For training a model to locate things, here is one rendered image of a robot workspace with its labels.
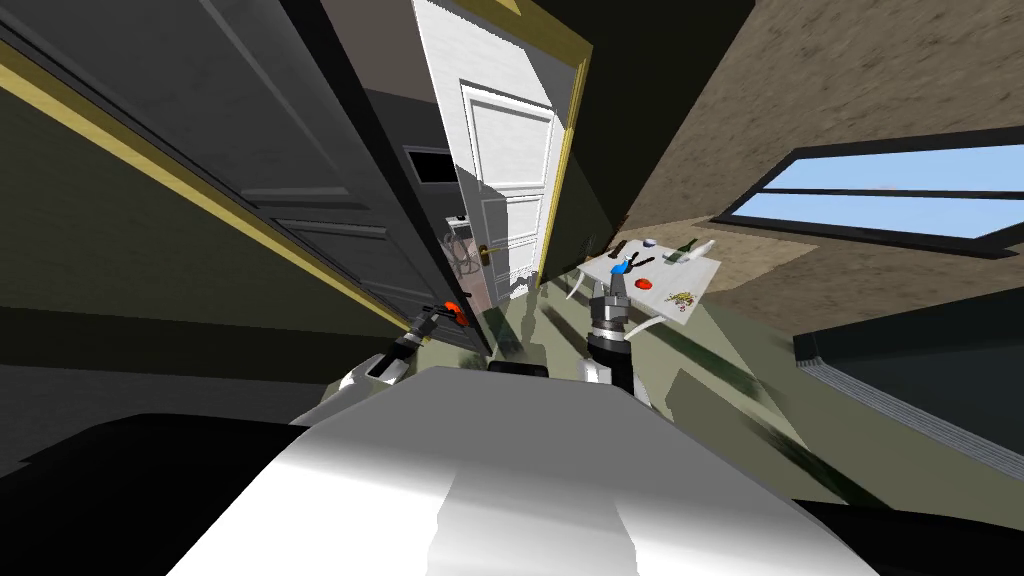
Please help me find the dark grey door leaf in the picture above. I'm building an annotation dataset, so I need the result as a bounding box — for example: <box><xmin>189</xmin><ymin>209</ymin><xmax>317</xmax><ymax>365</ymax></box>
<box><xmin>0</xmin><ymin>0</ymin><xmax>491</xmax><ymax>357</ymax></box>

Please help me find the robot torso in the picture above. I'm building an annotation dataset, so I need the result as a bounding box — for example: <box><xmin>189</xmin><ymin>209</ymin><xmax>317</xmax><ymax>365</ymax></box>
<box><xmin>163</xmin><ymin>359</ymin><xmax>883</xmax><ymax>576</ymax></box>

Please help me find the black framed window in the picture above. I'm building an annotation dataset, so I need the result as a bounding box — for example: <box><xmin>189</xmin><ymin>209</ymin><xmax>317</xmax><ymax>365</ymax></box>
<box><xmin>710</xmin><ymin>126</ymin><xmax>1024</xmax><ymax>261</ymax></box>

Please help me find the white table with things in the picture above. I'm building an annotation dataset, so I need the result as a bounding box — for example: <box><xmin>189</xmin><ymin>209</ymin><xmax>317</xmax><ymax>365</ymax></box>
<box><xmin>566</xmin><ymin>236</ymin><xmax>722</xmax><ymax>341</ymax></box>

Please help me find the white panelled door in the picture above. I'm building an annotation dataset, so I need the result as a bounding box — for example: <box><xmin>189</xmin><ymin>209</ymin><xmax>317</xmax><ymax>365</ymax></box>
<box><xmin>411</xmin><ymin>0</ymin><xmax>591</xmax><ymax>304</ymax></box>

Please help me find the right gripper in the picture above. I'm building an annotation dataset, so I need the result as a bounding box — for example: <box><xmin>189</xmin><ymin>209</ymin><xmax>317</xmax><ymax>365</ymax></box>
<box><xmin>591</xmin><ymin>275</ymin><xmax>634</xmax><ymax>329</ymax></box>

